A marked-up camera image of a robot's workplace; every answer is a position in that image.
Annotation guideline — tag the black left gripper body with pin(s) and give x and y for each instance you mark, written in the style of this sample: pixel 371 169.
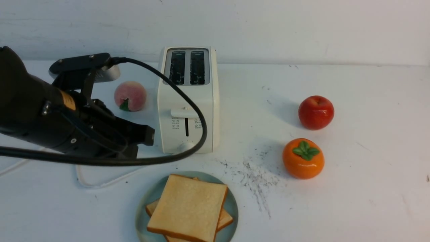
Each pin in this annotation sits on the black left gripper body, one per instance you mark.
pixel 93 126

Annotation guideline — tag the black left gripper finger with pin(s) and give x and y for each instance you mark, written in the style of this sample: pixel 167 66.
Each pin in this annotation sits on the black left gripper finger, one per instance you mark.
pixel 135 133
pixel 129 153

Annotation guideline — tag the toast slice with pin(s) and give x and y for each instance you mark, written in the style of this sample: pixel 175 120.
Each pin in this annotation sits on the toast slice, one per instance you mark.
pixel 223 218
pixel 188 208

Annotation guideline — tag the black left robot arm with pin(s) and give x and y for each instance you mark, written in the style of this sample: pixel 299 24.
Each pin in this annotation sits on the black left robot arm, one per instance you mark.
pixel 22 107

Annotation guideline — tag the pink peach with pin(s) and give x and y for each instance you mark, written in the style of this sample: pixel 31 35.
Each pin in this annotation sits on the pink peach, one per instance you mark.
pixel 130 96

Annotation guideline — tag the light blue ceramic plate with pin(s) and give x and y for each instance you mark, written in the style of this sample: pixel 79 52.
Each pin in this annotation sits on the light blue ceramic plate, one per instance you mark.
pixel 228 221

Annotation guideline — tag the white two-slot toaster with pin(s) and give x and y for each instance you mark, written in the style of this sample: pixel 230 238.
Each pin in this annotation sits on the white two-slot toaster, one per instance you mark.
pixel 194 71

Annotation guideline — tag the orange persimmon with green leaf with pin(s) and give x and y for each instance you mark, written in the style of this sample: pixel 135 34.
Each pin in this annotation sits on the orange persimmon with green leaf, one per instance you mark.
pixel 303 159

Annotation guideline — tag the red apple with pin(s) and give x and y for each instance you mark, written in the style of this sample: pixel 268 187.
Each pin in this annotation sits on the red apple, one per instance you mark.
pixel 316 112

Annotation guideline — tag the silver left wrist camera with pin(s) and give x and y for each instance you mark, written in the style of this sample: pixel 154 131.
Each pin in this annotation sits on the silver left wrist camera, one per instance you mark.
pixel 82 72

